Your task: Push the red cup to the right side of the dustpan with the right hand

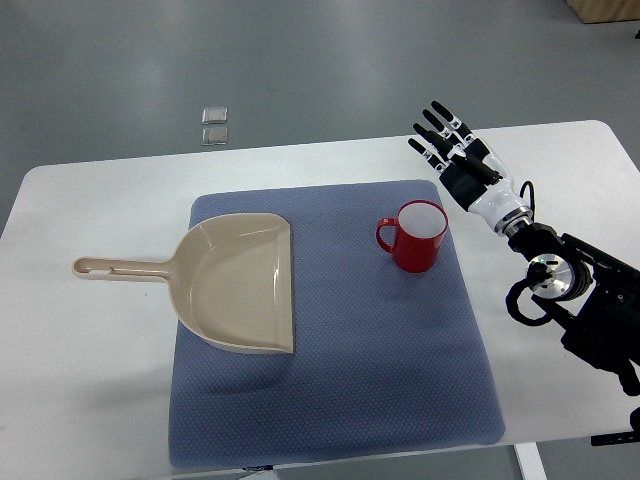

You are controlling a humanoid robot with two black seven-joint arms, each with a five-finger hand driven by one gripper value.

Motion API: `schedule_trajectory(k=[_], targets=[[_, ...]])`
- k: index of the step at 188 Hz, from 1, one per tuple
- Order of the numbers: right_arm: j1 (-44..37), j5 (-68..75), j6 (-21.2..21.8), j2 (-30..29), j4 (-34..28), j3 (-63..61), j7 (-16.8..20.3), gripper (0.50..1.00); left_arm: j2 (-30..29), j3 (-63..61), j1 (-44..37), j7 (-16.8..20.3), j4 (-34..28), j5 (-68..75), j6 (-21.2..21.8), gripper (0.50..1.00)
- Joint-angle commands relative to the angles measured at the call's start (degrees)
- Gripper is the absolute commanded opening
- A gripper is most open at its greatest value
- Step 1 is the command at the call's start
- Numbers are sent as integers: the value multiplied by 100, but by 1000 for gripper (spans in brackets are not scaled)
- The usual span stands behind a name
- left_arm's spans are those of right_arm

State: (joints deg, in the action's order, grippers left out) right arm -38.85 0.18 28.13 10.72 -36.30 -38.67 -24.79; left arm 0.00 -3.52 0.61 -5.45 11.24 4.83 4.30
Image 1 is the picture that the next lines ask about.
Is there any white table leg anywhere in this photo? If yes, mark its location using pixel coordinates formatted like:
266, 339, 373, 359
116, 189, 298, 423
514, 442, 547, 480

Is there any upper metal floor plate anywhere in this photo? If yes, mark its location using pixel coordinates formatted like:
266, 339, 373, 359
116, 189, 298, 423
201, 106, 228, 125

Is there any blue grey mat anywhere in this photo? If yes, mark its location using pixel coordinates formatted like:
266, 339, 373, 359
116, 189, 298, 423
168, 180, 505, 469

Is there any beige plastic dustpan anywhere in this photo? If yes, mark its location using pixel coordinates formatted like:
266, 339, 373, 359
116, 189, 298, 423
72, 213, 294, 354

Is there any wooden box corner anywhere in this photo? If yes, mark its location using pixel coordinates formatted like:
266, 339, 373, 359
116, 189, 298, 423
566, 0, 640, 24

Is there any red mug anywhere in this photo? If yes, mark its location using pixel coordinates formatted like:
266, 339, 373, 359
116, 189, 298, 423
375, 200, 449, 273

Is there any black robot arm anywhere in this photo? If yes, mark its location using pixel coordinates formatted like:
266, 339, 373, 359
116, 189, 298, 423
506, 221, 639, 396

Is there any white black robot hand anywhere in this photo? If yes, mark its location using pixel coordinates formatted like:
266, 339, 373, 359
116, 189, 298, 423
408, 101, 534, 237

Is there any lower metal floor plate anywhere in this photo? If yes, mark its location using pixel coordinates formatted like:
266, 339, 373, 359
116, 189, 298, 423
201, 126, 229, 146

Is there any metal floor plate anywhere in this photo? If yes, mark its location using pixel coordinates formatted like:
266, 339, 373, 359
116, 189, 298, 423
201, 106, 228, 125
201, 126, 229, 146

